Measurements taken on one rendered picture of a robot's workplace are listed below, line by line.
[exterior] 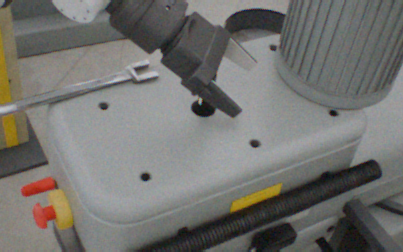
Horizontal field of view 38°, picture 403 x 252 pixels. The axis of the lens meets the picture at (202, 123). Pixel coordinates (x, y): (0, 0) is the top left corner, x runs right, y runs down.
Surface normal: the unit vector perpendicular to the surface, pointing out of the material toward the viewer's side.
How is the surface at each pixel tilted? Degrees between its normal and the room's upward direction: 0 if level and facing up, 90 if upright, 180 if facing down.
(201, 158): 0
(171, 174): 0
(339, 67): 90
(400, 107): 0
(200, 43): 30
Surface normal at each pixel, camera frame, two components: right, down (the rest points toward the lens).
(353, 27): -0.33, 0.65
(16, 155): 0.11, -0.69
